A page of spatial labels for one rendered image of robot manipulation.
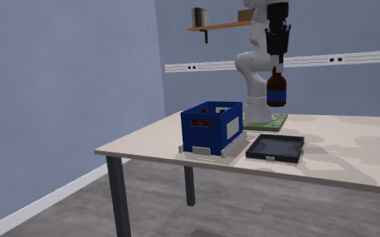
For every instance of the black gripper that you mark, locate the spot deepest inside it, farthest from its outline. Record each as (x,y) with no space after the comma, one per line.
(277,13)

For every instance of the blue plastic crate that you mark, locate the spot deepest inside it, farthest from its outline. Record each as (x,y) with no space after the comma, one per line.
(225,127)

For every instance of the brown glass bottle with blue label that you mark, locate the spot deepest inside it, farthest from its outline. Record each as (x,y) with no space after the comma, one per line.
(276,90)

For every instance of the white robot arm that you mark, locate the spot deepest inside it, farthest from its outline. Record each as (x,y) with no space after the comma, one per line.
(248,63)

